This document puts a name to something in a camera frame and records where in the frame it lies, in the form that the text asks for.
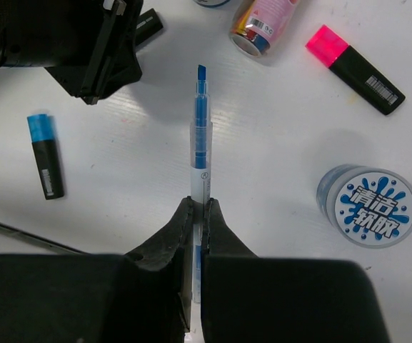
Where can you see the pink cap black highlighter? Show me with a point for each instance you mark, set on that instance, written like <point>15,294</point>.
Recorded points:
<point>355,70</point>

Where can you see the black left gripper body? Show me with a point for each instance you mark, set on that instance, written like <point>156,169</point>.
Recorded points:
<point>88,47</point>

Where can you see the blue white round tub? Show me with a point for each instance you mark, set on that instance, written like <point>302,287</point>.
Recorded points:
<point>211,3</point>

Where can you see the black four-compartment organizer tray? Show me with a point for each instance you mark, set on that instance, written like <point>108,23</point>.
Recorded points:
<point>37,241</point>

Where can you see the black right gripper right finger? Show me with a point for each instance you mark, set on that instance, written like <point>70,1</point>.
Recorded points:
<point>246,298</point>

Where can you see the blue cap black highlighter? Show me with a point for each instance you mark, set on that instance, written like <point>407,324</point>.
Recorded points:
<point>43,141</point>

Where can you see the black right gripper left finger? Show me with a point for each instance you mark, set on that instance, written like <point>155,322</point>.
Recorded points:
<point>141,296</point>

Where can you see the blue clear slim highlighter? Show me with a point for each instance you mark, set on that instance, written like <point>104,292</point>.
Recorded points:
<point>201,132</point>

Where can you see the pink lid clear jar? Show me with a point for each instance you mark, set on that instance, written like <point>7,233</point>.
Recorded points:
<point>258,25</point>

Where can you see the orange cap black highlighter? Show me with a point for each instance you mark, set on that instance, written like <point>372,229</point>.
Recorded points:
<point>149,24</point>

